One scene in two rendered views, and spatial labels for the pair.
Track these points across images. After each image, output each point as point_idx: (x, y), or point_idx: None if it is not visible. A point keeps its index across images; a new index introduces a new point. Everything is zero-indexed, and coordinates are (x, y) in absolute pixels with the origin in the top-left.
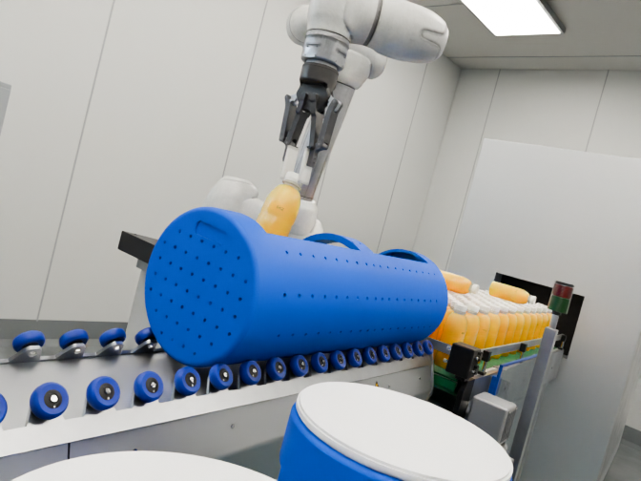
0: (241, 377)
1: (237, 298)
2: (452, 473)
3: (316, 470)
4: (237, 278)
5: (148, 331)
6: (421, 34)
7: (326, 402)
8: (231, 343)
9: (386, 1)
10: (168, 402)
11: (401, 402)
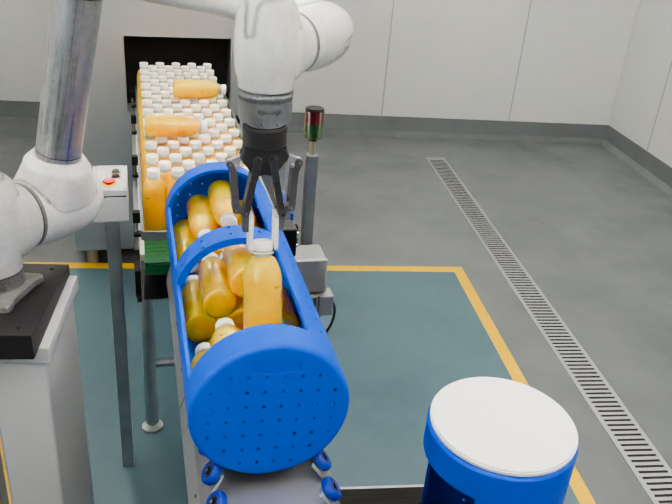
0: None
1: (329, 403)
2: (568, 440)
3: (520, 492)
4: (324, 390)
5: (219, 470)
6: (344, 47)
7: (472, 443)
8: (332, 435)
9: (319, 28)
10: None
11: (466, 396)
